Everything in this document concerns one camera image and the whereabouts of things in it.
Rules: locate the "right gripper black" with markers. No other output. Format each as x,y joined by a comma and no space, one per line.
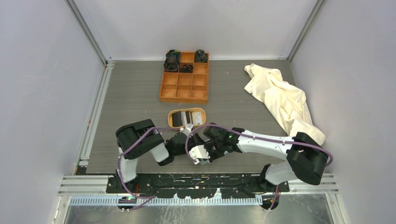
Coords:
207,145

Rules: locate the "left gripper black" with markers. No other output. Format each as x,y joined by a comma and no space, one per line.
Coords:
196,139

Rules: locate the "tan oval card tray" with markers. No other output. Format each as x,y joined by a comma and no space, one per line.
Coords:
189,109

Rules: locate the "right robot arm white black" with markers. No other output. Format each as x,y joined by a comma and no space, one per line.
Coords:
302,157

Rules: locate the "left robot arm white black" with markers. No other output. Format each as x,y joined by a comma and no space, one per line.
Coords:
136,139

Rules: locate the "stack of cards in tray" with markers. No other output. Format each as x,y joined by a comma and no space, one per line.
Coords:
182,118

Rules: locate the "orange compartment organizer tray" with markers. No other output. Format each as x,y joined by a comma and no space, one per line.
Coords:
189,85

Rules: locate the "cream cloth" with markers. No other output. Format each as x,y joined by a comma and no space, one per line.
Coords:
286,103

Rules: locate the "large dark rolled belt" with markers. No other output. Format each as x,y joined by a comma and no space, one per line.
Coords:
172,61

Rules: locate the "small dark rolled belt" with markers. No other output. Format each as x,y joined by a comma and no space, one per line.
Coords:
200,56

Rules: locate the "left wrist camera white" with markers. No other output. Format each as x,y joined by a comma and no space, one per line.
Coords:
187,129

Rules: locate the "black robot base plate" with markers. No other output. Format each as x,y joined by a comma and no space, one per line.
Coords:
194,186

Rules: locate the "slotted cable duct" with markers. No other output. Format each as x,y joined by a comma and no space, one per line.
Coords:
130,201

